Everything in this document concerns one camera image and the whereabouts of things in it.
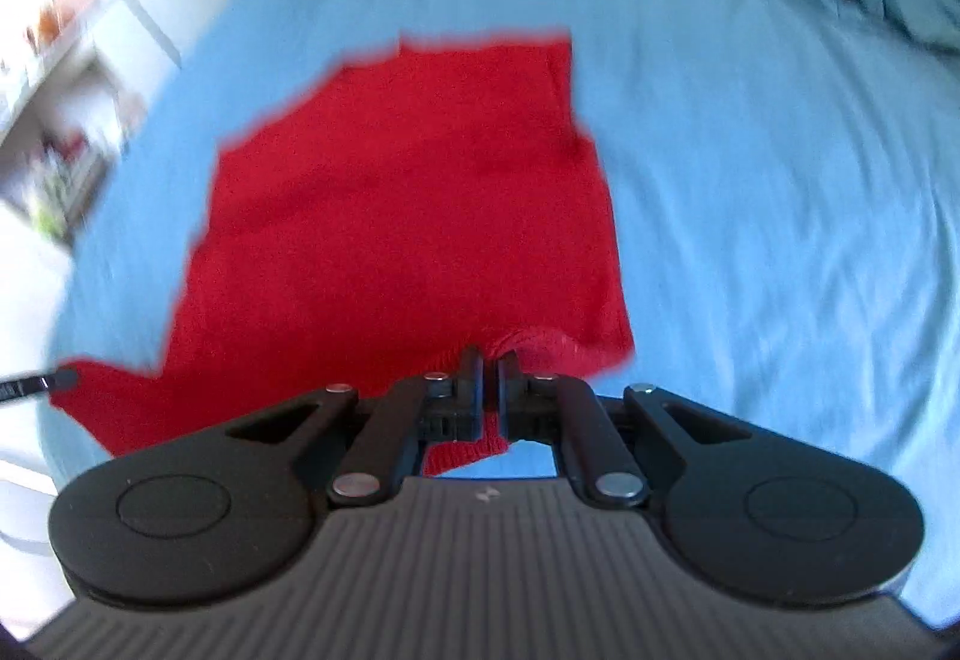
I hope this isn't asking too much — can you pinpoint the red knitted garment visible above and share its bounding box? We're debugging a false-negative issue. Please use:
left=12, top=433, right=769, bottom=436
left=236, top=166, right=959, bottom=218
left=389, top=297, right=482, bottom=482
left=43, top=31, right=635, bottom=481

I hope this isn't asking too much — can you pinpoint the blue bed sheet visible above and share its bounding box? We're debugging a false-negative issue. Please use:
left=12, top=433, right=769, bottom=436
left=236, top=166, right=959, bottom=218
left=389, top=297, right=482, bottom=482
left=47, top=0, right=958, bottom=626

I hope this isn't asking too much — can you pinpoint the white desk shelf unit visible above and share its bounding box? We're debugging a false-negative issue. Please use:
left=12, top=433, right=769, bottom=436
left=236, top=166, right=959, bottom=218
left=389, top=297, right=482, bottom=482
left=2, top=0, right=179, bottom=244

